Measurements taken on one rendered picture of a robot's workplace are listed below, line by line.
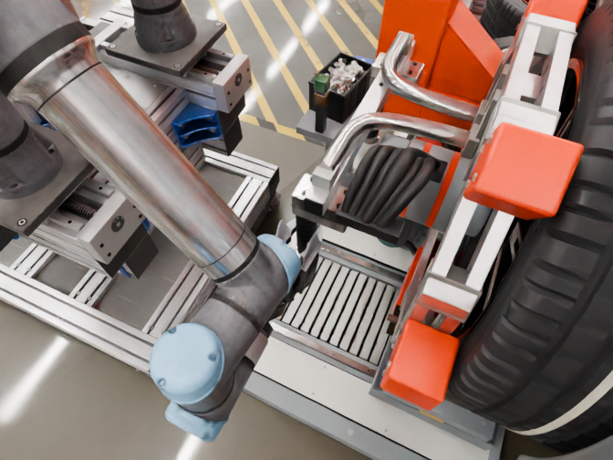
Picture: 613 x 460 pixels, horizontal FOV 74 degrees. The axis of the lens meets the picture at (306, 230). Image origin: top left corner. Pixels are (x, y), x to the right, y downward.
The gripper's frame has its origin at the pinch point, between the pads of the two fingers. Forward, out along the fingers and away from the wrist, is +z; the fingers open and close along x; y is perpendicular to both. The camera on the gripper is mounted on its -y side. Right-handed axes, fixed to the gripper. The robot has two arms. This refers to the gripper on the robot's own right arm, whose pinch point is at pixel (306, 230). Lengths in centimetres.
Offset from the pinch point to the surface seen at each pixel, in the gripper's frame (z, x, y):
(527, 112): 7.4, -23.4, 29.0
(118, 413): -41, 47, -83
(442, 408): -1, -42, -60
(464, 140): 13.1, -18.7, 17.8
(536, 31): 23.8, -21.9, 29.0
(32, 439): -58, 67, -83
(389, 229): -4.1, -13.9, 15.0
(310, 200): -4.1, -2.6, 14.9
